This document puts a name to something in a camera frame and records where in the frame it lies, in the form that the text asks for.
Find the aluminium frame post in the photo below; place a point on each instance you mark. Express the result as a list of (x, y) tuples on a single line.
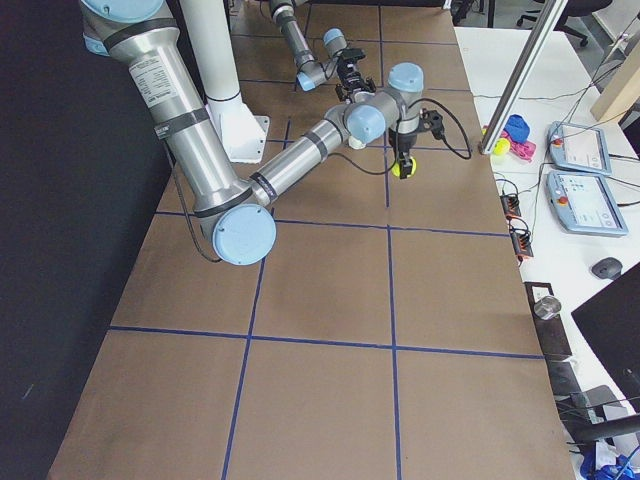
[(549, 16)]

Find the black computer mouse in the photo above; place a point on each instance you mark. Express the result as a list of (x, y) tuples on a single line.
[(608, 268)]

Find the white tennis ball can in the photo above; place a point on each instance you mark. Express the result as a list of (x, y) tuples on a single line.
[(356, 144)]

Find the upper teach pendant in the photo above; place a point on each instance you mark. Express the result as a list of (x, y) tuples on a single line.
[(578, 148)]

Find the lower teach pendant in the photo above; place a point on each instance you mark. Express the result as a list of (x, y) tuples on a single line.
[(584, 204)]

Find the yellow ball by post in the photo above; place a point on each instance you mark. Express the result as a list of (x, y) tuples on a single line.
[(502, 147)]

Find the teach pendant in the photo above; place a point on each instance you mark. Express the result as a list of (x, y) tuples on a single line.
[(584, 204), (578, 148)]

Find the metal cup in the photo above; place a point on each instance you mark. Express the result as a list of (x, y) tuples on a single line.
[(547, 307)]

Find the black monitor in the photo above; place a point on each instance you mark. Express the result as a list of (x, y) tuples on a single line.
[(609, 322)]

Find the blue cloth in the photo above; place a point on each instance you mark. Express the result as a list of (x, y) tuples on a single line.
[(517, 128)]

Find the orange black connector block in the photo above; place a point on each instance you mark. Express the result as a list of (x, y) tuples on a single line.
[(511, 205)]

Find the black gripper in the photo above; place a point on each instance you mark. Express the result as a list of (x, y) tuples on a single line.
[(353, 78), (403, 142)]

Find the yellow Wilson tennis ball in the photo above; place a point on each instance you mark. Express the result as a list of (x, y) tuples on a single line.
[(404, 168)]

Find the pink cloth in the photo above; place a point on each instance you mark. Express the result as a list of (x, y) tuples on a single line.
[(524, 151)]

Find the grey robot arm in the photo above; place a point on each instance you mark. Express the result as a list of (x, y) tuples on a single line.
[(186, 74), (311, 72)]

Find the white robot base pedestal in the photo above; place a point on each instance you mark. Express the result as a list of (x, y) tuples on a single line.
[(242, 133)]

